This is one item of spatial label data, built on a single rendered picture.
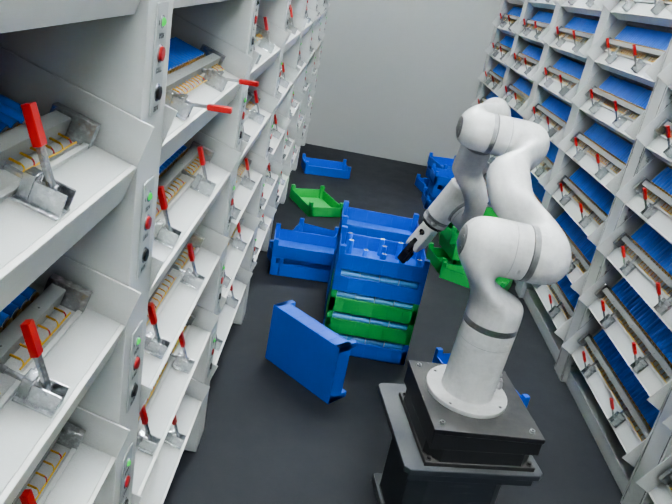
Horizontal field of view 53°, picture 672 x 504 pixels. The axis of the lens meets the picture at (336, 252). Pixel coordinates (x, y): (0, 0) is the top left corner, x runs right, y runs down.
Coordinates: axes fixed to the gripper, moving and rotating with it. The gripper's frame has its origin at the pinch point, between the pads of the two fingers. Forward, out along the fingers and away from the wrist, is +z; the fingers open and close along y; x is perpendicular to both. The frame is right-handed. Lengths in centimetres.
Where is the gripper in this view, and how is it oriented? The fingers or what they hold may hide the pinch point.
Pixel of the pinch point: (405, 255)
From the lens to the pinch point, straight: 223.3
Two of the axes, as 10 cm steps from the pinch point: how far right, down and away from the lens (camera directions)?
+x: -6.8, -6.9, 2.3
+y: 5.2, -2.4, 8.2
